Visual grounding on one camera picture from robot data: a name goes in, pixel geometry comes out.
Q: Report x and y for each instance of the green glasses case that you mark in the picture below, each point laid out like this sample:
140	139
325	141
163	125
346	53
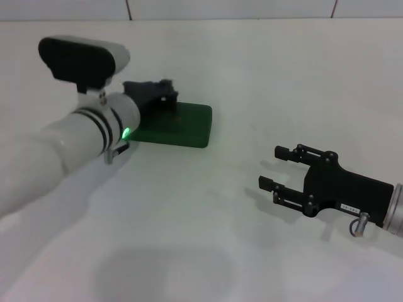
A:
185	126

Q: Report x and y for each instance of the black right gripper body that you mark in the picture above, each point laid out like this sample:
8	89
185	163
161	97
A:
346	188

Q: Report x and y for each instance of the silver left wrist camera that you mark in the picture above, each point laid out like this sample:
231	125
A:
82	59

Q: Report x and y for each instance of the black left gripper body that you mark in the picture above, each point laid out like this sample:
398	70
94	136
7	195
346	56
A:
145	94

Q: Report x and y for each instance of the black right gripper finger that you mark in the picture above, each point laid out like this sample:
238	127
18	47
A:
281	192
294	154

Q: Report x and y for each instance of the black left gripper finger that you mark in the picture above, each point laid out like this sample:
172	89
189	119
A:
166	85
174	100

